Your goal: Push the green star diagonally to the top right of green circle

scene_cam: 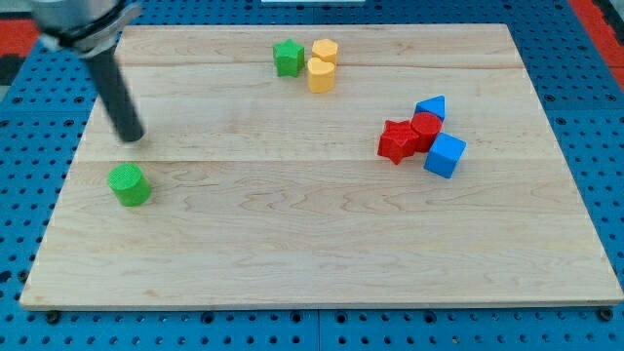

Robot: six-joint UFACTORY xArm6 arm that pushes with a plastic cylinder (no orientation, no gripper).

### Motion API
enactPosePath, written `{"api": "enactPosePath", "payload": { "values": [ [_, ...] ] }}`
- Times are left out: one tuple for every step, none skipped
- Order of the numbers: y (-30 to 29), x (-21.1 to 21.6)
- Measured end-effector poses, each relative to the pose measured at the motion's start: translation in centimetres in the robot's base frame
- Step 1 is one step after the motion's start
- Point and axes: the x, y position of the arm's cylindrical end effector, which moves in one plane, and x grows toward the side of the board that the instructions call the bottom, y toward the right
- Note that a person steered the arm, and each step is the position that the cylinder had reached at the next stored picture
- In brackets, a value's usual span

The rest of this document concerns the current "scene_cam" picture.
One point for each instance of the yellow heart block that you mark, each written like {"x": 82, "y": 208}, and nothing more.
{"x": 320, "y": 75}

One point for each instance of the blue triangle block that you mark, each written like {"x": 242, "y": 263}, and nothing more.
{"x": 434, "y": 105}

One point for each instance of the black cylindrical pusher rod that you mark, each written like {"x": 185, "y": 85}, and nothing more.
{"x": 114, "y": 95}

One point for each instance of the red cylinder block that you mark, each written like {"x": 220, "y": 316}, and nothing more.
{"x": 426, "y": 125}

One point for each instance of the yellow hexagon block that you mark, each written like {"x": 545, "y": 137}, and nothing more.
{"x": 325, "y": 50}

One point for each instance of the wooden board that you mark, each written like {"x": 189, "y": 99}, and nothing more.
{"x": 265, "y": 195}

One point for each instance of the green cylinder block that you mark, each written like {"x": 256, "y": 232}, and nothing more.
{"x": 129, "y": 185}

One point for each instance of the blue cube block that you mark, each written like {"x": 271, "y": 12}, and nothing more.
{"x": 444, "y": 155}

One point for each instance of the green star block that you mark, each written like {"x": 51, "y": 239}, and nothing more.
{"x": 288, "y": 57}

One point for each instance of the red star block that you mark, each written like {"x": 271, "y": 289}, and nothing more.
{"x": 397, "y": 141}

